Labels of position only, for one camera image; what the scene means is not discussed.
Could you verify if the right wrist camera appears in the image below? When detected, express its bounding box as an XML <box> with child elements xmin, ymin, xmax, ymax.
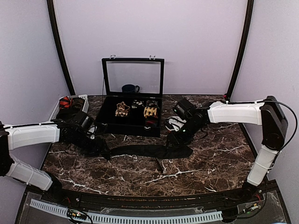
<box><xmin>173</xmin><ymin>98</ymin><xmax>196</xmax><ymax>120</ymax></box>

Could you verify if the dark blue mug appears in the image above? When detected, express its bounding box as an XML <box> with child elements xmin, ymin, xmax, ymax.
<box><xmin>121</xmin><ymin>84</ymin><xmax>140</xmax><ymax>93</ymax></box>

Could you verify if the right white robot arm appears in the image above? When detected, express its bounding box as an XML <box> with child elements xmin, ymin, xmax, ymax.
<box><xmin>167</xmin><ymin>96</ymin><xmax>288</xmax><ymax>203</ymax></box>

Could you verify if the leopard print rolled tie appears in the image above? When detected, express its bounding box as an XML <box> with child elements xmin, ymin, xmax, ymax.
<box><xmin>115</xmin><ymin>101</ymin><xmax>130</xmax><ymax>117</ymax></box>

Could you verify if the black tie storage box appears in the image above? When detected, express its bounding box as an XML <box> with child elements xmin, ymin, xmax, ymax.
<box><xmin>95</xmin><ymin>56</ymin><xmax>164</xmax><ymax>137</ymax></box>

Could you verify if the white and orange bowl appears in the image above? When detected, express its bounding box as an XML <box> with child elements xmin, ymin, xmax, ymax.
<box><xmin>164</xmin><ymin>116</ymin><xmax>186</xmax><ymax>132</ymax></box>

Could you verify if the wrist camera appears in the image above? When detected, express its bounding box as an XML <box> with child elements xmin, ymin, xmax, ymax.
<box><xmin>173</xmin><ymin>98</ymin><xmax>196</xmax><ymax>120</ymax></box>
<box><xmin>70</xmin><ymin>111</ymin><xmax>93</xmax><ymax>131</ymax></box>

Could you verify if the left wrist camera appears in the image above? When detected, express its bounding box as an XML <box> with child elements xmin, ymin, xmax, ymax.
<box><xmin>70</xmin><ymin>111</ymin><xmax>93</xmax><ymax>131</ymax></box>

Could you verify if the red black rolled tie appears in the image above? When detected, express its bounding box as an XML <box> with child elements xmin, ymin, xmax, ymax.
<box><xmin>145</xmin><ymin>117</ymin><xmax>159</xmax><ymax>127</ymax></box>

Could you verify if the brown rolled tie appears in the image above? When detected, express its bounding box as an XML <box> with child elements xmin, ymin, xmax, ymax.
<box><xmin>71</xmin><ymin>98</ymin><xmax>85</xmax><ymax>110</ymax></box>

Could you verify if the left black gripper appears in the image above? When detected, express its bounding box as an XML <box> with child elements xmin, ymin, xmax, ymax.
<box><xmin>72</xmin><ymin>131</ymin><xmax>110</xmax><ymax>157</ymax></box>

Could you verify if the black necktie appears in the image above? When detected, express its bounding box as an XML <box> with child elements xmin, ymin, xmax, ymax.
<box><xmin>107</xmin><ymin>145</ymin><xmax>193</xmax><ymax>159</ymax></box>

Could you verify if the orange striped rolled tie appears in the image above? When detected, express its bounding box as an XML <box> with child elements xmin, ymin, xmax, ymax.
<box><xmin>59</xmin><ymin>96</ymin><xmax>73</xmax><ymax>110</ymax></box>

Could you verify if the white plastic basket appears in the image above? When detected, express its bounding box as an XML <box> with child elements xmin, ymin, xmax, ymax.
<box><xmin>50</xmin><ymin>95</ymin><xmax>89</xmax><ymax>121</ymax></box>

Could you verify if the tan patterned rolled tie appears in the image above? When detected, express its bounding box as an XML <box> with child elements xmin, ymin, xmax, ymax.
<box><xmin>143</xmin><ymin>100</ymin><xmax>159</xmax><ymax>118</ymax></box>

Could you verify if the black white rolled tie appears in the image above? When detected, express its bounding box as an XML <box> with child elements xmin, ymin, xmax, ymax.
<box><xmin>131</xmin><ymin>99</ymin><xmax>145</xmax><ymax>109</ymax></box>

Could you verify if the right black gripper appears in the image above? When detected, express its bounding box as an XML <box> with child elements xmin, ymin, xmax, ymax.
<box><xmin>165</xmin><ymin>119</ymin><xmax>203</xmax><ymax>151</ymax></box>

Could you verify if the white cable duct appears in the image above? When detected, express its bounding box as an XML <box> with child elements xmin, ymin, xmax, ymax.
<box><xmin>29</xmin><ymin>199</ymin><xmax>223</xmax><ymax>224</ymax></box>

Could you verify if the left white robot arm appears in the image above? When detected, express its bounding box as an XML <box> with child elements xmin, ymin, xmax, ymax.
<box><xmin>0</xmin><ymin>118</ymin><xmax>110</xmax><ymax>203</ymax></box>

